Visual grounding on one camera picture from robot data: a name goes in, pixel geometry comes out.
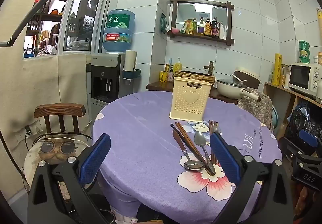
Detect yellow snack packet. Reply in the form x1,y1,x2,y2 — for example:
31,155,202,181
182,19,194,35

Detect woven basin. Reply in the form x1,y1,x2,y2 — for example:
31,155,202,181
175,70,216,87

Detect blue water bottle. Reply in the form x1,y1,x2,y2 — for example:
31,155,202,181
102,9,135,54

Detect wooden handled metal spoon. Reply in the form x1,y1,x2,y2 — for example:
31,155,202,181
172,130,206,171

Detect cream pot with glass lid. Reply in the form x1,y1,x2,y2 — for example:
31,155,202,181
217,78,262,103

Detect goggles print seat cushion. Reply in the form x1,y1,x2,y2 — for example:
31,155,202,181
24,133,92,189

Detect green hanging packet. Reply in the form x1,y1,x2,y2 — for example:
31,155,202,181
160,13,168,34

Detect grey water dispenser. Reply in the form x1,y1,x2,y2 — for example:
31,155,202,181
87,53,126,107

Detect white microwave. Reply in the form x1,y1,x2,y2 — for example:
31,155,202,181
288,63,322,99

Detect yellow soap pump bottle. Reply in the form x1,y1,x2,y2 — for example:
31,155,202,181
173,57,182,77

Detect floral patterned cloth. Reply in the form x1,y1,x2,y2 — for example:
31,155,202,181
238,87,274,132

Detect cream perforated utensil holder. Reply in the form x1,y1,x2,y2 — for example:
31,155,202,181
169,77,211,122

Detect brown chopsticks pair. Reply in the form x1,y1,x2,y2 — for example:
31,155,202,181
170,124,216,177

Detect beige felt sheet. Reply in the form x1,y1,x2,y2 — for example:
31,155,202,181
0,53,88,144

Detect white rice cooker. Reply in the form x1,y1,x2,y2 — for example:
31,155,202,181
231,67,261,89

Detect row of condiment bottles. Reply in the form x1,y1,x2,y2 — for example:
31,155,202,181
192,16,228,40

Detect aluminium sliding window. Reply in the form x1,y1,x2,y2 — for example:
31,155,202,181
23,0,113,60

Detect wooden framed mirror shelf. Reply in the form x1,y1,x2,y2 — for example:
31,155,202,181
167,0,235,44

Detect steel spoon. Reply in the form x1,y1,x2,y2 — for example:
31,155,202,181
193,132,216,173

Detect light wooden shelf unit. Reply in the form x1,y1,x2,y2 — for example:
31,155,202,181
264,82,322,140

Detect purple floral tablecloth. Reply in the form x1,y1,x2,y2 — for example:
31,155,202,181
92,91,283,224

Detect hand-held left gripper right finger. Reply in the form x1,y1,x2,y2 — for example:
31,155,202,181
209,131,295,224

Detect dark wooden chair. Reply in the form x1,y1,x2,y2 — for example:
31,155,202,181
23,104,93,189

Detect stack of green cups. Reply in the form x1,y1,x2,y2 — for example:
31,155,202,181
298,40,311,64

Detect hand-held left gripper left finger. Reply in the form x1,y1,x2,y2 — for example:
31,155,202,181
27,133,111,224

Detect dark wooden counter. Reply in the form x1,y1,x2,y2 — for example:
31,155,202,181
146,81,238,105

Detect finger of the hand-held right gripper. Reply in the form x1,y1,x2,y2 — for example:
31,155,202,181
278,137,311,164
299,129,322,149

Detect dark wooden display shelf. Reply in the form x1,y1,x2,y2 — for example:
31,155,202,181
25,0,64,56

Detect yellow wrapped roll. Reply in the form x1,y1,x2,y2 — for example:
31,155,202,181
274,53,283,86

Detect light blue plastic basin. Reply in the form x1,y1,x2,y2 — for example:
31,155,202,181
272,107,279,129

